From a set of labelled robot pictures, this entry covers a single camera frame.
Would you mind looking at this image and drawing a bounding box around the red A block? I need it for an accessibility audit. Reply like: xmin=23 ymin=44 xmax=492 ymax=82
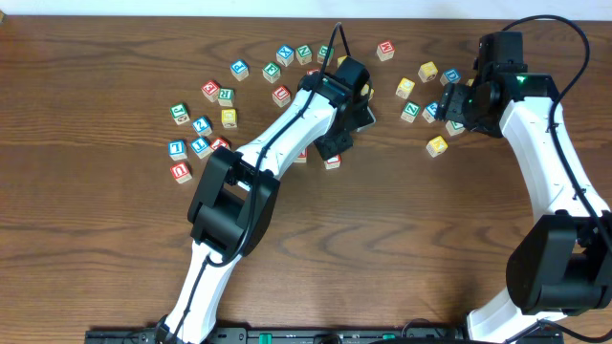
xmin=295 ymin=148 xmax=308 ymax=163

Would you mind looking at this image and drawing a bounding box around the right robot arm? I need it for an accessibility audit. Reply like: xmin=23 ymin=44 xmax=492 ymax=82
xmin=436 ymin=31 xmax=611 ymax=343

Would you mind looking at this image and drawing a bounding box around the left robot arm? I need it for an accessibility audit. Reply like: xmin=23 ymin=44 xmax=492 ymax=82
xmin=156 ymin=57 xmax=376 ymax=343

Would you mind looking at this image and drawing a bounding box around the green 7 block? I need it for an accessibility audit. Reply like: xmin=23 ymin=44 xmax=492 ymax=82
xmin=445 ymin=120 xmax=465 ymax=137

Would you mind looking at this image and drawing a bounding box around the blue D block upper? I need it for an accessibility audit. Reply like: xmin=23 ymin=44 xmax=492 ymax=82
xmin=440 ymin=69 xmax=461 ymax=86

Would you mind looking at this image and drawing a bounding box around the blue 5 block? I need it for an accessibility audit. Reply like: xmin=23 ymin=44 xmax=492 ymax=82
xmin=422 ymin=101 xmax=438 ymax=123

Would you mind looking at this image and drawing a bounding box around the yellow W block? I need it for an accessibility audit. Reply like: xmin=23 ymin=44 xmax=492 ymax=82
xmin=418 ymin=61 xmax=438 ymax=83

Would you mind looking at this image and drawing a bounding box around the green Z block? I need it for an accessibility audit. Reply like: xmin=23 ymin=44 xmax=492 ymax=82
xmin=401 ymin=101 xmax=422 ymax=123

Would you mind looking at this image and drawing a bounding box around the yellow K block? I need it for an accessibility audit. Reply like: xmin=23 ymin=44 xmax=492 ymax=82
xmin=426 ymin=136 xmax=448 ymax=158

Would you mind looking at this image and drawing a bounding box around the yellow O block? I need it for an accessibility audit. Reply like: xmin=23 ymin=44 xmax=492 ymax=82
xmin=361 ymin=84 xmax=374 ymax=100

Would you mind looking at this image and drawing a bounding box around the yellow block near Z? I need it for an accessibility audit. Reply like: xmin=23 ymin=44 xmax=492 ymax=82
xmin=395 ymin=77 xmax=415 ymax=99

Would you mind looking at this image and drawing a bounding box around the red U block centre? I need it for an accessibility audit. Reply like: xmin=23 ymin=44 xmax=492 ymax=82
xmin=272 ymin=86 xmax=292 ymax=107

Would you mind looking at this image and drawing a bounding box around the red u block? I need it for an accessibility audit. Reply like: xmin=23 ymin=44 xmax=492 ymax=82
xmin=170 ymin=161 xmax=192 ymax=183
xmin=272 ymin=86 xmax=292 ymax=107

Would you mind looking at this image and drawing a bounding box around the yellow C block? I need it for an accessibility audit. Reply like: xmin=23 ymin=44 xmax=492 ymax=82
xmin=337 ymin=55 xmax=347 ymax=67

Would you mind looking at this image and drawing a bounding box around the green B block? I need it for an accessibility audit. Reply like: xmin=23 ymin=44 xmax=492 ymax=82
xmin=317 ymin=45 xmax=335 ymax=66

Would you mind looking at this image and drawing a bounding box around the red M block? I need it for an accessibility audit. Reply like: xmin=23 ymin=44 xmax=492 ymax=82
xmin=377 ymin=40 xmax=395 ymax=61

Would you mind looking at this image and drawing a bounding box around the green N block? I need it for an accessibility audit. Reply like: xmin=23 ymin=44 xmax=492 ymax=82
xmin=295 ymin=45 xmax=313 ymax=65

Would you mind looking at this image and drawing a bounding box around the green F block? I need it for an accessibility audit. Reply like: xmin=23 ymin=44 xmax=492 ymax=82
xmin=262 ymin=62 xmax=281 ymax=84

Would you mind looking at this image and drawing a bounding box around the blue X block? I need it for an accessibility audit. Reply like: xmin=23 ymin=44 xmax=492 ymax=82
xmin=275 ymin=44 xmax=295 ymax=67

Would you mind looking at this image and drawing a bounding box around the yellow block near 2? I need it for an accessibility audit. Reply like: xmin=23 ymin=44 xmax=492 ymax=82
xmin=221 ymin=109 xmax=237 ymax=129

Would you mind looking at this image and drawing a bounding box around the red Y block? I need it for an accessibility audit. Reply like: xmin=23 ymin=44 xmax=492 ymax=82
xmin=210 ymin=137 xmax=230 ymax=150

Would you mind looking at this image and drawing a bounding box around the blue P block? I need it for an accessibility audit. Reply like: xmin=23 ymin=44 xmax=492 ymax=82
xmin=230 ymin=59 xmax=249 ymax=81

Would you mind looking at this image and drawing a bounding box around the green R block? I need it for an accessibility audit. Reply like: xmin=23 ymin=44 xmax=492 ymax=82
xmin=218 ymin=88 xmax=235 ymax=107

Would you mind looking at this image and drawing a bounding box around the red E block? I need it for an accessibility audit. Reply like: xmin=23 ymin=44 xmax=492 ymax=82
xmin=201 ymin=79 xmax=221 ymax=102

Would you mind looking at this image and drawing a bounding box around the blue 2 block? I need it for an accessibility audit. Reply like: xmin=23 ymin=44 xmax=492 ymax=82
xmin=192 ymin=117 xmax=212 ymax=137

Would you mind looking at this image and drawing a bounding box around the blue T block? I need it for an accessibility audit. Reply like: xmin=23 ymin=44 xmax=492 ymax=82
xmin=190 ymin=138 xmax=212 ymax=159

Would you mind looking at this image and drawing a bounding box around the green J block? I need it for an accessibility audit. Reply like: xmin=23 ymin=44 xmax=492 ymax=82
xmin=170 ymin=103 xmax=190 ymax=125

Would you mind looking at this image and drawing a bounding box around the blue L block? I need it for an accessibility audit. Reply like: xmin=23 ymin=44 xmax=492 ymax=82
xmin=168 ymin=140 xmax=187 ymax=161

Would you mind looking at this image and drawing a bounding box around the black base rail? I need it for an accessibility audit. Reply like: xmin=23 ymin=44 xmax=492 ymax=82
xmin=85 ymin=326 xmax=565 ymax=344

